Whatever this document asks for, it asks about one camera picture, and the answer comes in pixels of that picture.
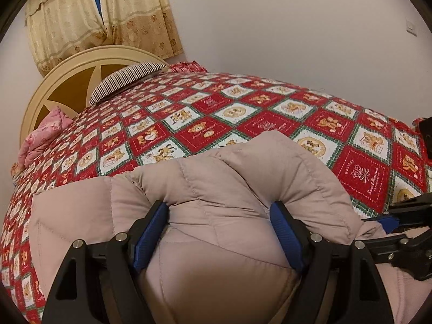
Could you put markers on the cream wooden headboard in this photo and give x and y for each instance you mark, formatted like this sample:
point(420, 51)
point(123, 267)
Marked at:
point(37, 98)

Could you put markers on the red printed bedspread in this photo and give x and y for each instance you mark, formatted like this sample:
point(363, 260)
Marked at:
point(270, 108)

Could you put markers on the white wall switch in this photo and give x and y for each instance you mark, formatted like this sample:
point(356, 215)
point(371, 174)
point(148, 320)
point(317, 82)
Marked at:
point(411, 27)

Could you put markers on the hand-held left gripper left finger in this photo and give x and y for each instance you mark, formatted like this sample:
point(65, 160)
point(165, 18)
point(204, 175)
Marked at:
point(148, 236)

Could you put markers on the red patterned cloth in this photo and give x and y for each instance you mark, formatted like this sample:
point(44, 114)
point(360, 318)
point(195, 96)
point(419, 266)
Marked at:
point(185, 66)

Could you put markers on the striped pillow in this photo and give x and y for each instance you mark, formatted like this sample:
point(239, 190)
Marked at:
point(125, 77)

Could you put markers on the pink floral quilt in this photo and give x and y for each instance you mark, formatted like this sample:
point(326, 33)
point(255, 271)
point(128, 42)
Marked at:
point(44, 131)

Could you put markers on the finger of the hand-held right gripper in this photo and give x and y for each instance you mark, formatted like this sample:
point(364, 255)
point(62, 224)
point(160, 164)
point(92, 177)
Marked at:
point(405, 246)
point(389, 224)

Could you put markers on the beige down jacket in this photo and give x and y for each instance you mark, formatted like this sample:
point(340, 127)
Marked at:
point(219, 192)

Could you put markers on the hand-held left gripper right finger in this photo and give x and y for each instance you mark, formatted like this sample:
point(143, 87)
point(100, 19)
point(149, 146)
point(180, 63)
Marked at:
point(287, 233)

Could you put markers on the beige ruffled window curtain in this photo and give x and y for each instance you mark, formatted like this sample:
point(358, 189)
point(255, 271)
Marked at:
point(135, 13)

